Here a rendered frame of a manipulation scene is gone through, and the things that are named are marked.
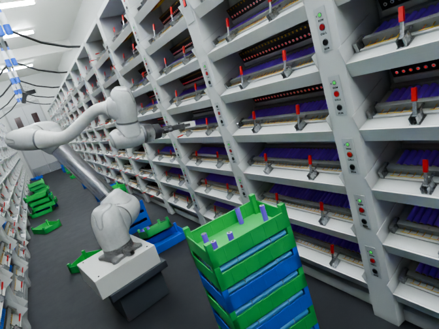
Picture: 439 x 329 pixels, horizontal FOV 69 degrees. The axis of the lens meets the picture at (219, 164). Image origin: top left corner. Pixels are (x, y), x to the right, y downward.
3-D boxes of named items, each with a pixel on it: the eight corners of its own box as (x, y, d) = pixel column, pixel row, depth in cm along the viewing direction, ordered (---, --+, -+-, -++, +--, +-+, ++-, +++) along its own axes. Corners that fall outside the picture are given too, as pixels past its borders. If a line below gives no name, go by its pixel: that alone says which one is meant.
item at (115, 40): (134, 29, 207) (119, 9, 202) (113, 51, 259) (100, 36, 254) (156, 12, 214) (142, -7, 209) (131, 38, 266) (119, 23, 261)
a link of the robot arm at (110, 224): (96, 254, 164) (78, 217, 159) (111, 237, 181) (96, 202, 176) (124, 248, 161) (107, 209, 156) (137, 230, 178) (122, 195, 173)
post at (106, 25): (172, 214, 293) (97, 14, 252) (168, 213, 301) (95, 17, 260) (190, 205, 302) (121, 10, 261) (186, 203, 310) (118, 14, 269)
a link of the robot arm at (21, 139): (29, 128, 155) (47, 124, 168) (-5, 129, 157) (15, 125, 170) (35, 155, 158) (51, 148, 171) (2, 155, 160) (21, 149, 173)
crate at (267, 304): (237, 335, 100) (229, 314, 98) (210, 304, 118) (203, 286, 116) (308, 285, 111) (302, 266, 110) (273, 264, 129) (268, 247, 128)
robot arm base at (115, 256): (119, 266, 156) (114, 256, 155) (97, 260, 171) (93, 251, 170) (147, 245, 169) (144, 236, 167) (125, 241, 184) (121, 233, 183)
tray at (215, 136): (227, 142, 166) (215, 128, 162) (179, 143, 218) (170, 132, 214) (250, 117, 172) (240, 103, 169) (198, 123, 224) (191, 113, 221)
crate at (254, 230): (213, 269, 94) (205, 246, 92) (189, 248, 112) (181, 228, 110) (291, 224, 106) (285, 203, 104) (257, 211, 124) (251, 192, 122)
